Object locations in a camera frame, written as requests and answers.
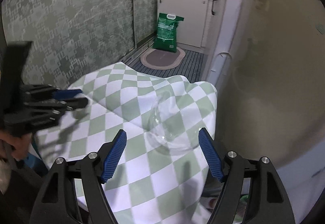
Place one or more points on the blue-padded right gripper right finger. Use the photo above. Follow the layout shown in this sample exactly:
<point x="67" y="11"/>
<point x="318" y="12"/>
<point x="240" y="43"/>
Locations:
<point x="212" y="158"/>

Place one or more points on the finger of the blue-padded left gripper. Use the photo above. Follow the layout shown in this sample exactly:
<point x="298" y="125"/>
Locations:
<point x="62" y="95"/>
<point x="74" y="103"/>

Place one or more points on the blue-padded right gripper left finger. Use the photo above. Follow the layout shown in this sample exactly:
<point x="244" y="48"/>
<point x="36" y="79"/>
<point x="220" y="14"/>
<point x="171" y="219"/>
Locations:
<point x="117" y="146"/>

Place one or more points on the clear plastic cup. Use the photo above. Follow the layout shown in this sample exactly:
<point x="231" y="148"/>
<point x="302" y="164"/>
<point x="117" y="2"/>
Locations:
<point x="173" y="124"/>

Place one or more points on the green white checkered cloth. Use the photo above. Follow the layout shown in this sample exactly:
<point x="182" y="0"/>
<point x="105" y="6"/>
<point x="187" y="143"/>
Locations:
<point x="147" y="186"/>

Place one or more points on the white kitchen cabinets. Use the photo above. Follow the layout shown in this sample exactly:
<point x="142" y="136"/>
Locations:
<point x="192" y="32"/>

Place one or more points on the left hand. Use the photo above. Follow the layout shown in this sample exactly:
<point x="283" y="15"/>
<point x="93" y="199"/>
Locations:
<point x="21" y="145"/>

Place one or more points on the beige refrigerator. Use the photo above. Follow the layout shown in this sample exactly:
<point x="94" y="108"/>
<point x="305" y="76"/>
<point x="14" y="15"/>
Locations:
<point x="270" y="85"/>

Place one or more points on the dark blue striped floor mat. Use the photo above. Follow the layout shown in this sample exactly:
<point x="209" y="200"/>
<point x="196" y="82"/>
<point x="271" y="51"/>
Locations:
<point x="191" y="67"/>

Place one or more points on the patterned frosted sliding door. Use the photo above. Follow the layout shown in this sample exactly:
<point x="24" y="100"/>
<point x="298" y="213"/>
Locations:
<point x="72" y="38"/>

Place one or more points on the oval grey pink mat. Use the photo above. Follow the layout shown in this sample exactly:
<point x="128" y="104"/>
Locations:
<point x="162" y="60"/>

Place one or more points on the green rice bag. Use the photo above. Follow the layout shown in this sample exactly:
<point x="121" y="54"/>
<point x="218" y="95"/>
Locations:
<point x="166" y="35"/>

